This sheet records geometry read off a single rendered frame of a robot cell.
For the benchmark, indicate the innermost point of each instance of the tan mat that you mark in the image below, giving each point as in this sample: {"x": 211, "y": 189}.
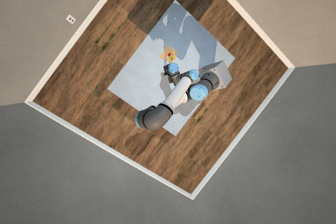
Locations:
{"x": 165, "y": 54}

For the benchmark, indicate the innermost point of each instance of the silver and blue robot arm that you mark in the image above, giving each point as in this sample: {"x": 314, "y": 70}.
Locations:
{"x": 155, "y": 117}

